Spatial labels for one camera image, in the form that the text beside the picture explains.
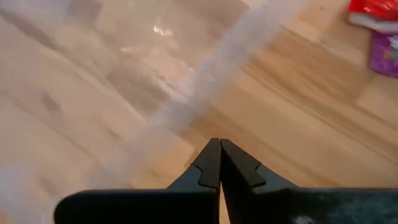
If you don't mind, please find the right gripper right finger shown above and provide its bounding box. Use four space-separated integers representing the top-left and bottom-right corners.
220 138 398 224

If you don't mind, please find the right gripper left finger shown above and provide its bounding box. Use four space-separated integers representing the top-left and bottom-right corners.
54 138 222 224

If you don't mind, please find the purple candy packet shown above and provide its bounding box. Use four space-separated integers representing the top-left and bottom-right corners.
369 30 398 78

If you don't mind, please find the red candy packet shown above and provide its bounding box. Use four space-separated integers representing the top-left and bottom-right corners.
347 0 398 34

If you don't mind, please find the clear plastic bin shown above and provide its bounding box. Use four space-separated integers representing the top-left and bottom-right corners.
0 0 290 203

